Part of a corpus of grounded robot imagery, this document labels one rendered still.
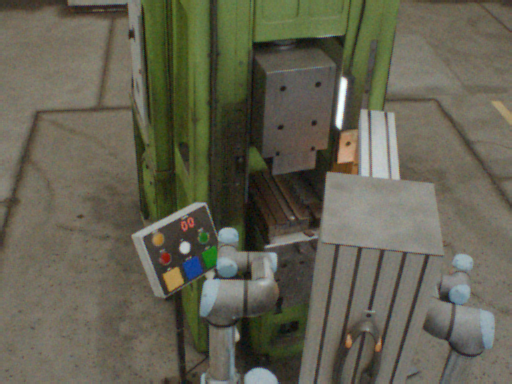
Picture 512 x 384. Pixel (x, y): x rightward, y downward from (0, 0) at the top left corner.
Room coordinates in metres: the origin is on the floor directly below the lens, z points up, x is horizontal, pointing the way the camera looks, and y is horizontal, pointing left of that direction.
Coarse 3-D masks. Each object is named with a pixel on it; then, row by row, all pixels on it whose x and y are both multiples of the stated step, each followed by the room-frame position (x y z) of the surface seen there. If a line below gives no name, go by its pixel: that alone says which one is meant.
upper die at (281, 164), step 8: (304, 152) 2.30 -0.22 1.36; (312, 152) 2.31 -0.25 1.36; (264, 160) 2.35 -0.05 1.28; (272, 160) 2.25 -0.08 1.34; (280, 160) 2.26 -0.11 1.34; (288, 160) 2.27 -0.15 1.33; (296, 160) 2.28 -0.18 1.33; (304, 160) 2.30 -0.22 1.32; (312, 160) 2.31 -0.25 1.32; (272, 168) 2.25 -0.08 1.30; (280, 168) 2.26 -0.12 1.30; (288, 168) 2.27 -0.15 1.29; (296, 168) 2.29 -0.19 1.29; (304, 168) 2.30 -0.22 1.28; (312, 168) 2.31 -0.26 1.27
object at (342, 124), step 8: (360, 24) 2.50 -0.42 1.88; (352, 56) 2.50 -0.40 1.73; (352, 64) 2.50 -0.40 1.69; (344, 80) 2.48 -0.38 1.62; (352, 80) 2.47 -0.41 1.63; (344, 88) 2.47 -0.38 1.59; (352, 88) 2.48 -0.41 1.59; (344, 96) 2.47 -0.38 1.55; (352, 96) 2.48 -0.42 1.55; (344, 104) 2.47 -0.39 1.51; (344, 112) 2.47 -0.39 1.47; (344, 120) 2.47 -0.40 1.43; (344, 128) 2.47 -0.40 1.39
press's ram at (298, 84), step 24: (264, 48) 2.46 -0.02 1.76; (312, 48) 2.48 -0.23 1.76; (264, 72) 2.25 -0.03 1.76; (288, 72) 2.26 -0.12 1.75; (312, 72) 2.30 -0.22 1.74; (264, 96) 2.24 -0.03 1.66; (288, 96) 2.26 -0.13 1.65; (312, 96) 2.30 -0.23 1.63; (264, 120) 2.23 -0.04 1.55; (288, 120) 2.27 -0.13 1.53; (312, 120) 2.30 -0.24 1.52; (264, 144) 2.23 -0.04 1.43; (288, 144) 2.27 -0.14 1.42; (312, 144) 2.31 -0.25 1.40
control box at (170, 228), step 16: (192, 208) 2.09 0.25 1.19; (160, 224) 1.98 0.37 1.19; (176, 224) 2.00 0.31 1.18; (192, 224) 2.03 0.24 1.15; (208, 224) 2.08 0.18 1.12; (144, 240) 1.89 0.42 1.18; (176, 240) 1.96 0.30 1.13; (192, 240) 2.00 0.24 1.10; (208, 240) 2.03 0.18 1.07; (144, 256) 1.87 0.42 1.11; (160, 256) 1.88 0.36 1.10; (176, 256) 1.92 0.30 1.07; (192, 256) 1.96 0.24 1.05; (160, 272) 1.85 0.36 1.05; (160, 288) 1.81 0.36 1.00; (176, 288) 1.84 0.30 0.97
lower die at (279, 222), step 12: (252, 180) 2.61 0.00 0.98; (264, 180) 2.60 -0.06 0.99; (276, 180) 2.59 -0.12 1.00; (252, 192) 2.51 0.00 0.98; (264, 192) 2.50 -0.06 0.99; (288, 192) 2.50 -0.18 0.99; (264, 204) 2.41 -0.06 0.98; (276, 204) 2.41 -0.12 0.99; (300, 204) 2.41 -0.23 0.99; (264, 216) 2.32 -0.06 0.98; (276, 216) 2.31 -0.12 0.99; (288, 216) 2.31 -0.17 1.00; (300, 216) 2.32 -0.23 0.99; (276, 228) 2.26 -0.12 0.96; (288, 228) 2.28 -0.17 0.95; (300, 228) 2.30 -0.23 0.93
